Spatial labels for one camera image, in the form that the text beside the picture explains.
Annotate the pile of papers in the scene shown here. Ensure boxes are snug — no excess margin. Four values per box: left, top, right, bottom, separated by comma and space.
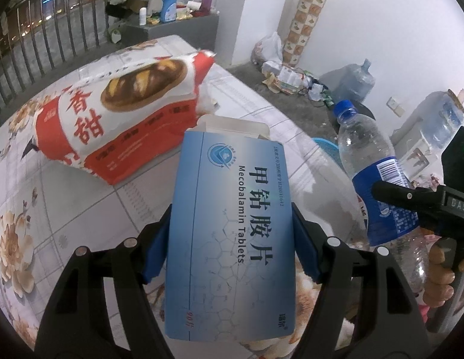
261, 61, 334, 107

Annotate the large blue water jug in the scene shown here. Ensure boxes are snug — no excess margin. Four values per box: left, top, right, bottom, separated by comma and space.
320, 58, 376, 103

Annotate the wall power socket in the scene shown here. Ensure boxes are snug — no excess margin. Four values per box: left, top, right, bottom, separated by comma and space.
386, 96, 405, 118

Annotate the person's right hand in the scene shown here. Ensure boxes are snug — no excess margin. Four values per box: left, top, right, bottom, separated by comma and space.
423, 245, 455, 308

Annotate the blue detergent bottle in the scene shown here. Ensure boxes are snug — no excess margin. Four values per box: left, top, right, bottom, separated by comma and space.
160, 0, 177, 23

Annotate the floral tablecloth table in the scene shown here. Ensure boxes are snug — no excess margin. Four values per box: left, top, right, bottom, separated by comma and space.
0, 45, 365, 349

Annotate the Pepsi plastic bottle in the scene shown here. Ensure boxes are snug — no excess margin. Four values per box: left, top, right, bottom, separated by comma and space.
333, 100, 428, 294

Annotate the water jug on dispenser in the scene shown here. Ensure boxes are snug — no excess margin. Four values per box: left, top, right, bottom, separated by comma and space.
420, 89, 464, 150

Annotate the dark grey cabinet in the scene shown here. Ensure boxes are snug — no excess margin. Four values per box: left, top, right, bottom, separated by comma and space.
120, 14, 220, 51

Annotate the red white snack bag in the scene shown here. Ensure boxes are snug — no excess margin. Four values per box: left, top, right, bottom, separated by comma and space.
23, 50, 215, 185

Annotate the tall patterned cardboard box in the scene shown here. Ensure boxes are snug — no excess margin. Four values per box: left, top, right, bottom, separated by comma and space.
277, 0, 327, 66

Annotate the blue medicine box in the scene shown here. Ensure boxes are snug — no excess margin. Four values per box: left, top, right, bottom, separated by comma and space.
164, 114, 296, 342

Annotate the white water dispenser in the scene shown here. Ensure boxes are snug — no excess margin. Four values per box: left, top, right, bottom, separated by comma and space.
394, 121, 443, 185

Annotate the blue mesh trash basket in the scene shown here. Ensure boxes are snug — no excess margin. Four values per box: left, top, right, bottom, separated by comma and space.
312, 138, 345, 170

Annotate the white plastic bag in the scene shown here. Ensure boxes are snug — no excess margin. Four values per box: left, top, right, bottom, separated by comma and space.
250, 32, 283, 66

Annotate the metal balcony railing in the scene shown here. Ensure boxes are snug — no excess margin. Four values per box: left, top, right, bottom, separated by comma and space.
0, 0, 117, 109

